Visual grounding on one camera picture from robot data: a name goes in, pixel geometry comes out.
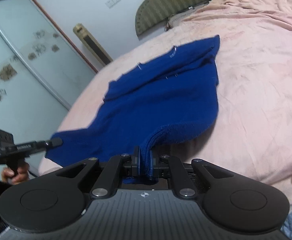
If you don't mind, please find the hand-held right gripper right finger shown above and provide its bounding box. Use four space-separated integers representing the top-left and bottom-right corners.
149 150 239 199

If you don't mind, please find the bed with pink sheet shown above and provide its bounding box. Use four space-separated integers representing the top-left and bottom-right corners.
37 0 292 205

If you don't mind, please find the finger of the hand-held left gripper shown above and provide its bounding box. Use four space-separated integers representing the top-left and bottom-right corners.
45 137 63 148

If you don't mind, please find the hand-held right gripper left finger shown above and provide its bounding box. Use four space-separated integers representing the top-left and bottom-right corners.
50 146 141 199

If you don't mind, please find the gold tower fan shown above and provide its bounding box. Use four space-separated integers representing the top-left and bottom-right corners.
73 23 113 67

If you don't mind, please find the flower print wardrobe door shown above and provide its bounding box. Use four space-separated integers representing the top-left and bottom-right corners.
0 0 99 150

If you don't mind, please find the person's left hand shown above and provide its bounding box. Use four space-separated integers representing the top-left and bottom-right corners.
2 162 30 185

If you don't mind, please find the brown pillow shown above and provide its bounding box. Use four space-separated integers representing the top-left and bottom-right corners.
164 4 209 32

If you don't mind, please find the blue beaded sweater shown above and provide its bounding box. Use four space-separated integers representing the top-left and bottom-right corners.
44 35 221 184

